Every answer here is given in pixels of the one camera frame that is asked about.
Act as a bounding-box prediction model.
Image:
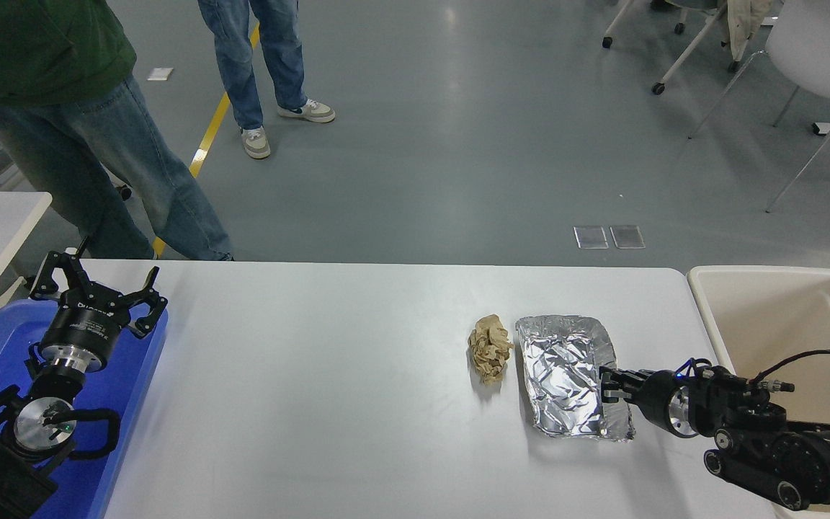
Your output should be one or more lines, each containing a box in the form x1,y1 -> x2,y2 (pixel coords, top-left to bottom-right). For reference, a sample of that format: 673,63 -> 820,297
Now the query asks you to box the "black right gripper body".
634,370 -> 676,435

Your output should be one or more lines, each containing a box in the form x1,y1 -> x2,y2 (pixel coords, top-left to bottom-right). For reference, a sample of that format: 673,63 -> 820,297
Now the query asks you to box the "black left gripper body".
40,292 -> 132,363

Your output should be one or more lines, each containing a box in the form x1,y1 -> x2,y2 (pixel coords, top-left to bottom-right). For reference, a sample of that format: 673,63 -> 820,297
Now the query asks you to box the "silver foil tray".
515,314 -> 636,442

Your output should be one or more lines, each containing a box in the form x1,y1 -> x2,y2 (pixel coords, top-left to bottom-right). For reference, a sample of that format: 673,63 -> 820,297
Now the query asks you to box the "tan paper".
468,314 -> 515,386

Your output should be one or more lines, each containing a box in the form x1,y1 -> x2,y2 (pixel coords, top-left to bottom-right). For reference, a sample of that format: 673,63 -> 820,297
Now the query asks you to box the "person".
0,0 -> 234,262
197,0 -> 336,160

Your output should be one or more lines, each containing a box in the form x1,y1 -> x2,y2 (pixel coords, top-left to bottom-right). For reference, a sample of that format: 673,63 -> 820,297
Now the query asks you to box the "large pale bin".
687,265 -> 830,519

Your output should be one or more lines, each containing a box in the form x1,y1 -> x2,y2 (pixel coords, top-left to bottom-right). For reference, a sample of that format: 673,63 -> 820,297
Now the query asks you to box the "office chair caster base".
649,0 -> 720,35

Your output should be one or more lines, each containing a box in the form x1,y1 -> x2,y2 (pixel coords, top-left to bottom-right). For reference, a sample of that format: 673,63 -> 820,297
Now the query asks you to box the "pale hanging cloth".
719,0 -> 776,62

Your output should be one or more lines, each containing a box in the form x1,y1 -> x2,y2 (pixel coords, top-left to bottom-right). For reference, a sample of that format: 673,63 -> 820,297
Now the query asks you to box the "white shell chair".
688,0 -> 830,213

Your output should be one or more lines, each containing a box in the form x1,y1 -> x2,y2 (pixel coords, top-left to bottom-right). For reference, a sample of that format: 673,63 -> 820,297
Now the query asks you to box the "white rolling table frame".
601,0 -> 741,96

